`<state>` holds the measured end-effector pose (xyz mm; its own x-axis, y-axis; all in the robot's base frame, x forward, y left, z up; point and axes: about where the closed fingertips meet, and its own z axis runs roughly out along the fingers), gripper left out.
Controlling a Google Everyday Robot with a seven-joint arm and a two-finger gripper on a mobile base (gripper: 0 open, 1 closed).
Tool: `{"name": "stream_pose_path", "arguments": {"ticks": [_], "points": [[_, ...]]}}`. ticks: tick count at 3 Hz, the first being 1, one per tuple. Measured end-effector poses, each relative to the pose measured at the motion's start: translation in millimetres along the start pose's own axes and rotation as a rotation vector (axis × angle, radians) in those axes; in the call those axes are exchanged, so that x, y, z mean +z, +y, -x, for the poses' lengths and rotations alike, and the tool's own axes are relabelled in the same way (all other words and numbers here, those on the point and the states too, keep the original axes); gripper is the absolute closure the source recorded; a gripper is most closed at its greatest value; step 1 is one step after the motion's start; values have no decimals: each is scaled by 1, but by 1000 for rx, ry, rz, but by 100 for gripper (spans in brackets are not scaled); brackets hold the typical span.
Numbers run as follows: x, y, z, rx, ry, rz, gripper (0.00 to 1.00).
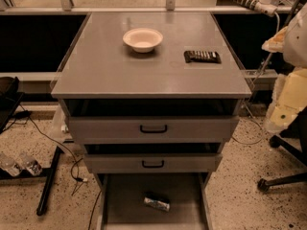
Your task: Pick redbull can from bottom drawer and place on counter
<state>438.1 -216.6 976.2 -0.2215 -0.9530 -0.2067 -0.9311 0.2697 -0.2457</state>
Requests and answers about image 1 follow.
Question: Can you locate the silver blue redbull can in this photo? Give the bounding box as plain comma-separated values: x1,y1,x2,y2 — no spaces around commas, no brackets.
143,195,171,212

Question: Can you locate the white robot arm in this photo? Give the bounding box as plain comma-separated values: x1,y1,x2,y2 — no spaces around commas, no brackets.
262,5,307,133

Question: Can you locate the grey drawer cabinet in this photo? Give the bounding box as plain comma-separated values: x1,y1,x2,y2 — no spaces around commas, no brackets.
50,11,253,230

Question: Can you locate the grey top drawer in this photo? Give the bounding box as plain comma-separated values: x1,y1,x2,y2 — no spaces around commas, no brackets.
66,116,239,145

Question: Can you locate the grey drawer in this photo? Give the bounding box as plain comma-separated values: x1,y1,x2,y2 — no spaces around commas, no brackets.
84,153,222,173
66,116,239,145
95,173,213,230

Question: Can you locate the grey middle drawer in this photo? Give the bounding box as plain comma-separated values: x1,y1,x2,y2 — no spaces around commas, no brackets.
84,153,222,173

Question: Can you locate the grey bottom drawer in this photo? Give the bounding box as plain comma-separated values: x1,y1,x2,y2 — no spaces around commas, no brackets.
95,173,213,230

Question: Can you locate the black snack bar packet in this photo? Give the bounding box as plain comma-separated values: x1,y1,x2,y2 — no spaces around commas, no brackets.
183,51,222,63

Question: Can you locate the clear water bottle right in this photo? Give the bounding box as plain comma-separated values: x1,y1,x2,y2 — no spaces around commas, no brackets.
20,152,42,176

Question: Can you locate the clear water bottle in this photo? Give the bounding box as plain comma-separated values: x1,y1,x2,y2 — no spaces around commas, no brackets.
20,152,42,176
0,153,22,177

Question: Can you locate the black office chair base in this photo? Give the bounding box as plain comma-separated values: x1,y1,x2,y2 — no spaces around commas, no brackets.
257,113,307,194

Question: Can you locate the black bag on left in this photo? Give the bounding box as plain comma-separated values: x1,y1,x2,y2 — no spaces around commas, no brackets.
0,77,24,133

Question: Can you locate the clear water bottle left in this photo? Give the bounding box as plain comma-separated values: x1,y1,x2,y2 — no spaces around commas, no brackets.
0,153,22,177

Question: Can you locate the black top drawer handle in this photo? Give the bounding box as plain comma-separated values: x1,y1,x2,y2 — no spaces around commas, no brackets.
139,125,168,134

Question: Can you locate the black drawer handle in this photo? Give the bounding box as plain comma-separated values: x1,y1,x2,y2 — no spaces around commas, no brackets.
141,160,165,169
139,125,168,134

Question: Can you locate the black middle drawer handle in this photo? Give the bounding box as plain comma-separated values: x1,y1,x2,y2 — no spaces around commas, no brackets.
141,160,165,169

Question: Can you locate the black floor cable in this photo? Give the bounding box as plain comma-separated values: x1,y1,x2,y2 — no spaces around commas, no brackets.
2,103,104,230

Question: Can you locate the black metal stand frame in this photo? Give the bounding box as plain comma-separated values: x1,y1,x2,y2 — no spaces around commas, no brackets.
0,147,63,217

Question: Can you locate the white lamp cable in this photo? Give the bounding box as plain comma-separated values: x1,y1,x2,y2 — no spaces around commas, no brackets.
231,11,281,146

